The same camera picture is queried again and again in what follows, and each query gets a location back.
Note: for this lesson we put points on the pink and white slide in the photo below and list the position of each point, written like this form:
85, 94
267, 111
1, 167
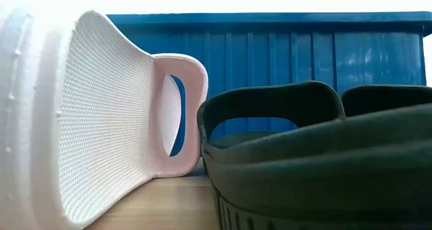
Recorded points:
101, 122

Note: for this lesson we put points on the blue plastic bin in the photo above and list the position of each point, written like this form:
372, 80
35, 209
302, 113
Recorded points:
270, 54

